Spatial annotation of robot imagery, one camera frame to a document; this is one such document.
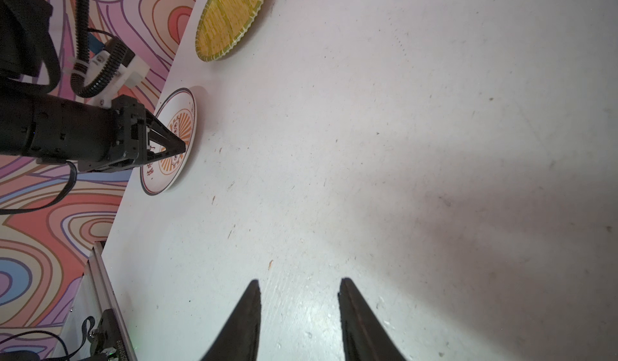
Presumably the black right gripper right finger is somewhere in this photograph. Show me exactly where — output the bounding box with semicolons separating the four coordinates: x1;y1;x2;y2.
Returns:
338;278;405;361

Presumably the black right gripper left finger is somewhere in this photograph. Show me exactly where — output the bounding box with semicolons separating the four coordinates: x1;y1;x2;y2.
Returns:
202;279;262;361

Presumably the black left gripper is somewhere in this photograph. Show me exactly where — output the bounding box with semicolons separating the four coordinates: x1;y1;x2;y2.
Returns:
1;92;187;172

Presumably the small orange sunburst plate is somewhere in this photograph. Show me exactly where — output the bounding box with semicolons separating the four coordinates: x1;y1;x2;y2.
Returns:
140;88;197;196

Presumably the yellow green woven tray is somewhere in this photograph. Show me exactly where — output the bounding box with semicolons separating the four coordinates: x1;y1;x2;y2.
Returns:
195;0;265;62

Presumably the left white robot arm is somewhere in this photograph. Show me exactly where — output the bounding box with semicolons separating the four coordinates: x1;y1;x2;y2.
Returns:
1;0;187;172

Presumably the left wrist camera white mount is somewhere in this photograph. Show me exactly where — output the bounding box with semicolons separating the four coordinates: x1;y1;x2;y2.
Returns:
85;34;150;108

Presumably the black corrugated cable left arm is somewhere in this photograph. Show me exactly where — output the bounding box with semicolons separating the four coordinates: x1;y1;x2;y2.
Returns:
69;0;129;99

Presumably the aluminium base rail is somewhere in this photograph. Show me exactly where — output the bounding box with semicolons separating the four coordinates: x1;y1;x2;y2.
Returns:
51;242;137;360

